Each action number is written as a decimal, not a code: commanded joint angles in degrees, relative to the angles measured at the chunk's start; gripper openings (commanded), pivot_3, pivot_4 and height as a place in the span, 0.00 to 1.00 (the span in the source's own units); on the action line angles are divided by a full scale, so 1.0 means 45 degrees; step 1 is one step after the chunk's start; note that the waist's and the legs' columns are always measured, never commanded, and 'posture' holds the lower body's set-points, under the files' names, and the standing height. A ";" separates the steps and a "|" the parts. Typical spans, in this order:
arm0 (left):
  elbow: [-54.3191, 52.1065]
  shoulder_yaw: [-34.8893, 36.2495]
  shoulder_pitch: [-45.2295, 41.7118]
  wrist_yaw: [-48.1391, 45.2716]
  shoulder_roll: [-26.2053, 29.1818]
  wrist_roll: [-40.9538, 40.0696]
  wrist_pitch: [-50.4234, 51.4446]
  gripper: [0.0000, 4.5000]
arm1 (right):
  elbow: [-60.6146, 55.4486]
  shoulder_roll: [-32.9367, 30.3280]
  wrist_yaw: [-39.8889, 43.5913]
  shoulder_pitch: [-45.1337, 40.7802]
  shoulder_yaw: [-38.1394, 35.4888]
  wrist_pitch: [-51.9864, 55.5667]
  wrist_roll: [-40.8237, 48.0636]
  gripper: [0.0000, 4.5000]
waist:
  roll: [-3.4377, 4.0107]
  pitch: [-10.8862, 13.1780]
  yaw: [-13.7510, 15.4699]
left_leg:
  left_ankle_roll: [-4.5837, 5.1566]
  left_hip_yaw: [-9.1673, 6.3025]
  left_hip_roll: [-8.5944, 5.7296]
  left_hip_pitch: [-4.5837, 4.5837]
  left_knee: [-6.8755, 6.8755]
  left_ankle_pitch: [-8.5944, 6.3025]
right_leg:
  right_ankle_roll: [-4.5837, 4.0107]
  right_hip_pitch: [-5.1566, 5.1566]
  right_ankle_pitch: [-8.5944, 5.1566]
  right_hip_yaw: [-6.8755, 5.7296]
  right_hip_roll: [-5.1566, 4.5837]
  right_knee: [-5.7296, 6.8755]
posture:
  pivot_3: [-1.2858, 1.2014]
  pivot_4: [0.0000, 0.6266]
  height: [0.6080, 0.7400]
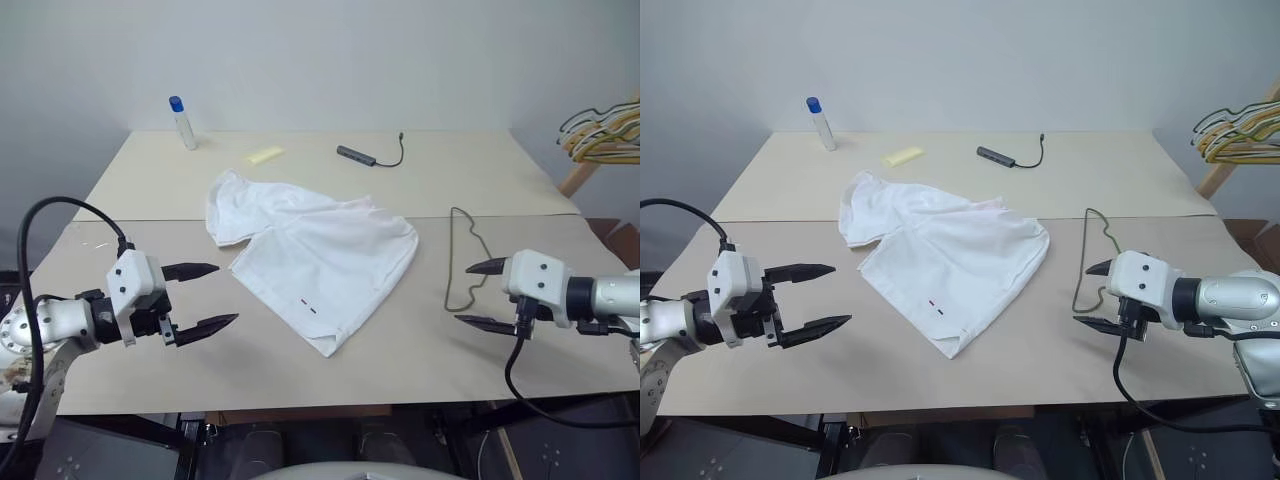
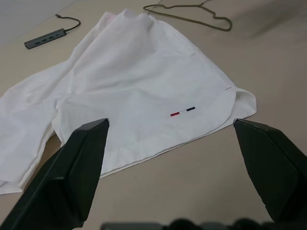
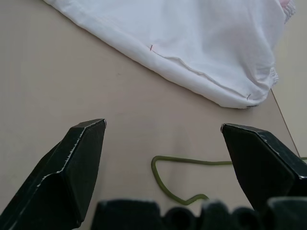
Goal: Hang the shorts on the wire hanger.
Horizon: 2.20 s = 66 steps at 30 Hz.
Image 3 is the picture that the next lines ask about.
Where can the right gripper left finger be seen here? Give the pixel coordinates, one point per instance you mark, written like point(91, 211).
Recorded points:
point(60, 182)

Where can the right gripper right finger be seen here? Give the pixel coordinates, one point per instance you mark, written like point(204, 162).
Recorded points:
point(261, 167)

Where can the white garment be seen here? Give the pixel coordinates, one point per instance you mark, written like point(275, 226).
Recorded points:
point(192, 36)

